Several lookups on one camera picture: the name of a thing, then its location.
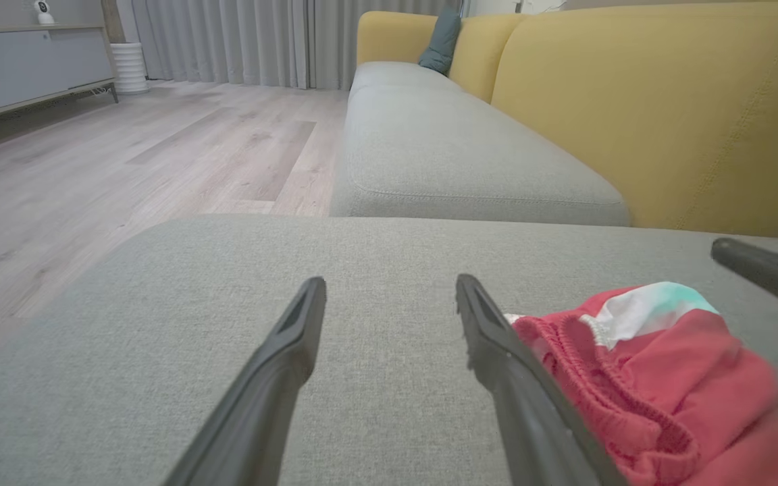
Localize grey low sideboard cabinet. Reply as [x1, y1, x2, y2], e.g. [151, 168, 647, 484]
[0, 24, 120, 130]

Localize wide grey sofa chaise seat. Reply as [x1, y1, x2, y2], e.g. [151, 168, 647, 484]
[0, 215, 778, 486]

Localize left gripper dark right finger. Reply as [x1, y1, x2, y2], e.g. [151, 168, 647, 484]
[455, 273, 627, 486]

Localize large yellow sofa backrest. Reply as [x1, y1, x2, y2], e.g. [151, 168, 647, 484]
[490, 3, 778, 241]

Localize narrow yellow sofa backrest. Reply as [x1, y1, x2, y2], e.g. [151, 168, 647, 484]
[448, 13, 529, 104]

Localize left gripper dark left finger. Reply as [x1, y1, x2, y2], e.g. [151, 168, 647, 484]
[163, 277, 328, 486]

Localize teal throw cushion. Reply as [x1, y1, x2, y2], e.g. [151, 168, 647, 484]
[418, 7, 463, 76]

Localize yellow sofa armrest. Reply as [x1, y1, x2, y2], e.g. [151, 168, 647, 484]
[357, 11, 441, 67]

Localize short grey sofa seat cushion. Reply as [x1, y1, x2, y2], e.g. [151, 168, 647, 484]
[348, 61, 464, 97]

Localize long grey sofa seat cushion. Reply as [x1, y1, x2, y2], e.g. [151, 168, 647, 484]
[330, 84, 632, 227]

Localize white ribbed floor vase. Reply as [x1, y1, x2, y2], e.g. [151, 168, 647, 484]
[109, 43, 151, 95]

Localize red basketball shorts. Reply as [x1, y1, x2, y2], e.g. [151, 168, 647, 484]
[502, 282, 778, 486]

